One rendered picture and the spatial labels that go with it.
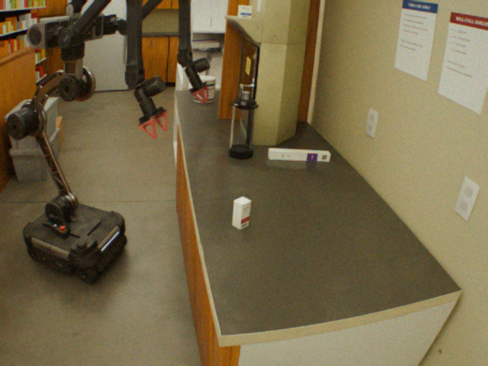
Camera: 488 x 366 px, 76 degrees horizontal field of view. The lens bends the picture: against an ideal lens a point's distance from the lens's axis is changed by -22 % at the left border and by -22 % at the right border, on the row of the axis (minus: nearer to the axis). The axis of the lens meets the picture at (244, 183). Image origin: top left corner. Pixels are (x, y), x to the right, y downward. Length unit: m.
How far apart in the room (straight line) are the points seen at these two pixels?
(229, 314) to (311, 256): 0.32
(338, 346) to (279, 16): 1.26
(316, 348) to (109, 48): 6.05
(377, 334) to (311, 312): 0.23
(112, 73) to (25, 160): 3.38
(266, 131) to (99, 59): 5.14
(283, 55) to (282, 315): 1.11
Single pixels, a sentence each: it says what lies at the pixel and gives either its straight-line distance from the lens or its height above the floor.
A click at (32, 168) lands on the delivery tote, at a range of 3.64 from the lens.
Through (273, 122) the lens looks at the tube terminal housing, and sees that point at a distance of 1.72.
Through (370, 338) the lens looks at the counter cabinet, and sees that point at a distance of 1.04.
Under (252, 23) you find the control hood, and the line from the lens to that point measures 1.60.
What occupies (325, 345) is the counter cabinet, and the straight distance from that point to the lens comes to 0.97.
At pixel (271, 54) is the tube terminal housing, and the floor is 1.36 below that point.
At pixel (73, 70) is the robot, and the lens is 2.04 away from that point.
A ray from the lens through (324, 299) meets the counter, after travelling 0.95.
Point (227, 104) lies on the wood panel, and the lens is 2.04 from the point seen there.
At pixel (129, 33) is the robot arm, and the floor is 1.45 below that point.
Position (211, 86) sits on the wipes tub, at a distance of 2.32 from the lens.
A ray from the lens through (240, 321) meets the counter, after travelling 0.86.
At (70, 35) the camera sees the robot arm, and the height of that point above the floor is 1.45.
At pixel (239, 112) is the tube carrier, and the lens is 1.52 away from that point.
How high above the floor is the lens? 1.58
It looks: 27 degrees down
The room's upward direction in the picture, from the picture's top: 5 degrees clockwise
